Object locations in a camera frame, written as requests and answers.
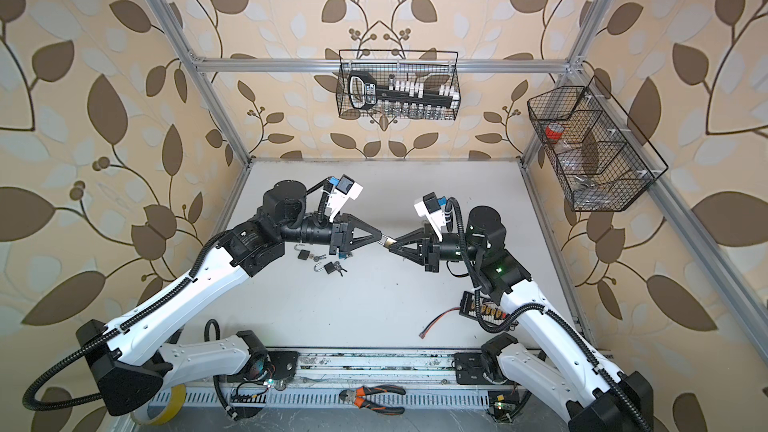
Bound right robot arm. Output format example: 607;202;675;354
382;194;654;431

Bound yellow tape roll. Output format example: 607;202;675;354
130;385;186;426

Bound red cap bottle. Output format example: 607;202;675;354
544;122;565;144

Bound orange black pliers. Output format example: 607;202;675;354
338;383;408;416

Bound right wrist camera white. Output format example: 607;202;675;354
414;192;453;242

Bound black connector board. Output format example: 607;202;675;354
458;291;508;325

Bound black wire basket back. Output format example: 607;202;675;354
335;48;462;121

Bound red black wire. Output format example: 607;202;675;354
418;307;462;340

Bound black wire basket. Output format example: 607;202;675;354
527;77;668;212
335;48;462;121

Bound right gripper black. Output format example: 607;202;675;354
391;226;484;274

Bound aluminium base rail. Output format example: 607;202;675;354
143;347;625;410

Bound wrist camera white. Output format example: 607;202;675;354
319;175;363;222
414;192;453;242

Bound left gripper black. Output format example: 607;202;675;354
274;208;381;256

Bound brass padlock with key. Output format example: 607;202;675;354
379;236;396;248

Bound socket set black holder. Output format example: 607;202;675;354
346;71;461;112

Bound black wire basket right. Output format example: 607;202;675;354
527;77;668;212

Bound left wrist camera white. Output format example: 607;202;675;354
319;175;363;222

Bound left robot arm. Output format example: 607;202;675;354
22;175;382;416

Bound black padlock with keys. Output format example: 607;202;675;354
313;261;347;277

